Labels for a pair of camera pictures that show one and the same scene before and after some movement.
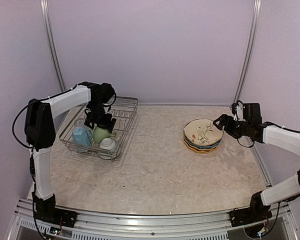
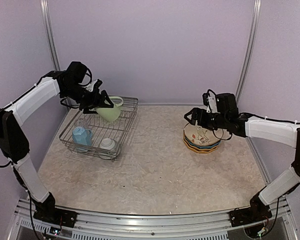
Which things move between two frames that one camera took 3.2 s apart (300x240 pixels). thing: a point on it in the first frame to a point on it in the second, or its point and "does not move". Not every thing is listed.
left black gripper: x=105 y=123 to x=94 y=102
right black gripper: x=227 y=128 to x=200 y=121
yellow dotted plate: x=200 y=151 does not move
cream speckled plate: x=202 y=132 does not move
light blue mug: x=82 y=136 does not move
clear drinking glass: x=79 y=122 does not move
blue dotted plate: x=203 y=146 does not move
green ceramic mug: x=99 y=134 to x=110 y=114
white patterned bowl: x=107 y=143 does not move
